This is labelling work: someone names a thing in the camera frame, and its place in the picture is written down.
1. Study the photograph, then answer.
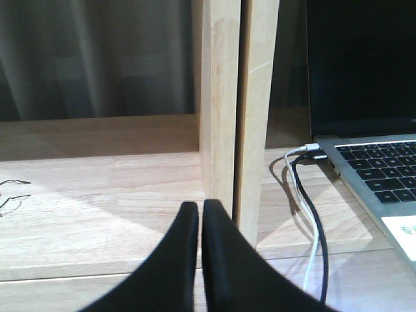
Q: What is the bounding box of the grey curtain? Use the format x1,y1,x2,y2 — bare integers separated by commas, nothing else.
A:
1,1,194,121

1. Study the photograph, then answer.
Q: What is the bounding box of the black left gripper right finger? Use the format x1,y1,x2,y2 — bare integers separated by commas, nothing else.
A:
201,199,332,311

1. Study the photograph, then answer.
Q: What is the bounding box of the black laptop cable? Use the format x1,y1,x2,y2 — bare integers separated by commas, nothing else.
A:
291,152,330,305

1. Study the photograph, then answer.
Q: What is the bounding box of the wooden shelving unit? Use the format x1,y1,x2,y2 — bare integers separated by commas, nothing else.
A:
0,0,416,312

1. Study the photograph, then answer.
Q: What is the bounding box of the silver laptop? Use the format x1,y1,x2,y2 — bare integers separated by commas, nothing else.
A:
305,1,415,264

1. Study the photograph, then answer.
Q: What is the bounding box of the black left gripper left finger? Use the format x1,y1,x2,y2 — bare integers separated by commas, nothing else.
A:
82,201,199,311

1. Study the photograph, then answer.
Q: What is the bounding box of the thin black wire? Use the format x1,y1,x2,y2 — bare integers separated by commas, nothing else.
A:
0,179,32,218

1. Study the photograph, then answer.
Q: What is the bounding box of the white laptop cable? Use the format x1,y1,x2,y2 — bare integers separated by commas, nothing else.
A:
283,142,322,292

